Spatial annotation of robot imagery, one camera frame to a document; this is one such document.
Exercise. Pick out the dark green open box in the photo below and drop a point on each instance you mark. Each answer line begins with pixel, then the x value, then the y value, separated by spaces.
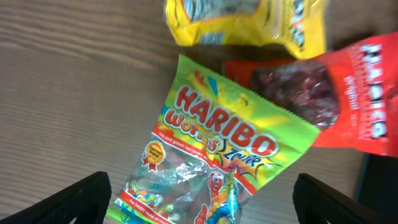
pixel 377 185

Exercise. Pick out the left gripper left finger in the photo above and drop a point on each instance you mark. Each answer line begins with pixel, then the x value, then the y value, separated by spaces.
pixel 84 202

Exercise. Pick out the red Hacks candy bag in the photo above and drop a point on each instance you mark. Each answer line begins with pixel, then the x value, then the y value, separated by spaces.
pixel 349 94

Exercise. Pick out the Haribo worms candy bag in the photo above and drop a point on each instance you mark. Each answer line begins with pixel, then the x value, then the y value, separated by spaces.
pixel 214 145

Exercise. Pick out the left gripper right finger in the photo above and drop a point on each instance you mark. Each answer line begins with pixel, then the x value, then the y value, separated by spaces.
pixel 318 203

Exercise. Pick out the yellow Hacks candy bag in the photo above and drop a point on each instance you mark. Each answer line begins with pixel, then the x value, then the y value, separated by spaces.
pixel 298 25

